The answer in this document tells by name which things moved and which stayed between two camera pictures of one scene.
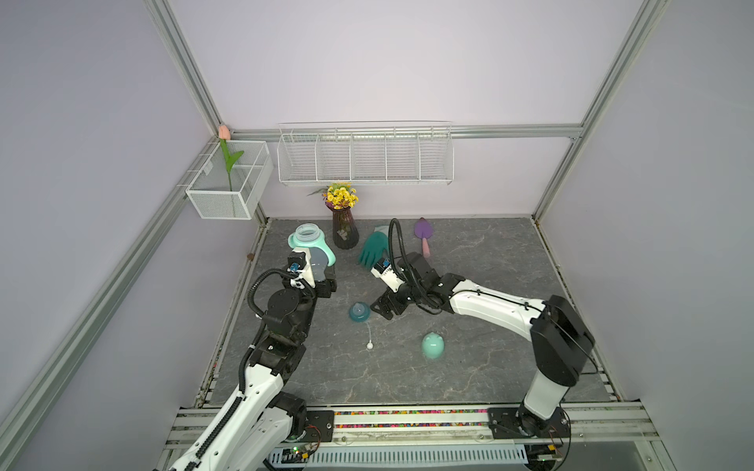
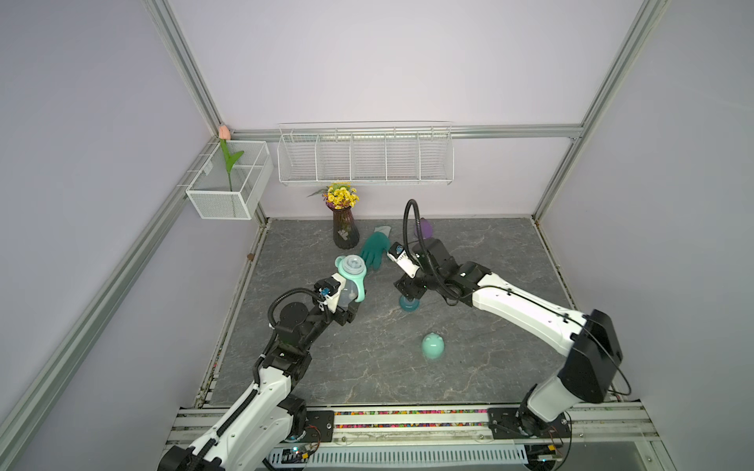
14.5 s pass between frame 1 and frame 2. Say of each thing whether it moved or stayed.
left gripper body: moved
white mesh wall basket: stayed
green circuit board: stayed
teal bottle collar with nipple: moved
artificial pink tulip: stayed
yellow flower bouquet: stayed
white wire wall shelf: stayed
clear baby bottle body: moved
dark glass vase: stayed
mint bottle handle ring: moved
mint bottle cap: stayed
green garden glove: stayed
